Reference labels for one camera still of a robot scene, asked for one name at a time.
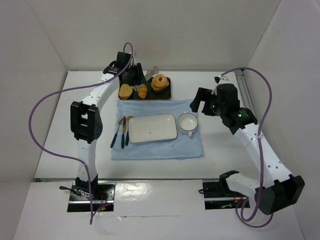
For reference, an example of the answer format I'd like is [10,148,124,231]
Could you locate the green handled spoon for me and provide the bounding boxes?
[124,115,133,146]

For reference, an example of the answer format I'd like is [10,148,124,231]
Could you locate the sliced brown bread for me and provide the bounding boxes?
[118,84,133,100]

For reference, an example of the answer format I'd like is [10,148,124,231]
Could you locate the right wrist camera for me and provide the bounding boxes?
[214,75,230,86]

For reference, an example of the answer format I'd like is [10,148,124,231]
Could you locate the aluminium frame rail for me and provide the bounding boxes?
[234,69,257,117]

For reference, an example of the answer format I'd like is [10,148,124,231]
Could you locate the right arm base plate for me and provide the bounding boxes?
[198,181,246,210]

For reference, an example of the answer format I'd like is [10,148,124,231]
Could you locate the green handled knife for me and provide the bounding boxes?
[110,117,125,148]

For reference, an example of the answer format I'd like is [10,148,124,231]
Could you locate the white rectangular plate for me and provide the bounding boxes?
[128,114,178,144]

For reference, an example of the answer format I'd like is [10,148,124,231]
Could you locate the green handled fork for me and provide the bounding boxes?
[121,116,127,149]

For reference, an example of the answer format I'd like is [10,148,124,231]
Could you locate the white round cup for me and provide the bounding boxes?
[177,112,199,138]

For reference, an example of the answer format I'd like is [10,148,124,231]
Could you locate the bread slice under donut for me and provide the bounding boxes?
[151,81,170,92]

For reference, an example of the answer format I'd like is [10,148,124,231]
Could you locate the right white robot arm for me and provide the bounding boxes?
[190,83,305,215]

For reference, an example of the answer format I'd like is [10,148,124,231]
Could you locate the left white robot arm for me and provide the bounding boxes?
[70,51,134,195]

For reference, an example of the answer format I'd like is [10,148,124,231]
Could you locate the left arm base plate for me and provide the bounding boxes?
[59,183,116,213]

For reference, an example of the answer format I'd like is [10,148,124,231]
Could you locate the dark green tray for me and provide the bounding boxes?
[126,77,172,101]

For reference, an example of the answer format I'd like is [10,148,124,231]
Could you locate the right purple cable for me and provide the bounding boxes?
[219,66,275,228]

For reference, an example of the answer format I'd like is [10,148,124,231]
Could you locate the metal serving tongs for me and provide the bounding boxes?
[133,65,160,91]

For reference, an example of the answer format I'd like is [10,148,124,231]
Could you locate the golden croissant roll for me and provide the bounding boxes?
[137,84,148,99]

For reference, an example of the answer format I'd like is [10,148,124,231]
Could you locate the orange glazed donut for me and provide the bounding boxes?
[152,74,168,88]

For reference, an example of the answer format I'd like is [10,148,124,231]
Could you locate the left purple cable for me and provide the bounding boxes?
[28,41,135,225]

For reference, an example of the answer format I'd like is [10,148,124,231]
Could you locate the purple cable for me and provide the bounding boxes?
[219,66,275,228]
[28,41,135,225]

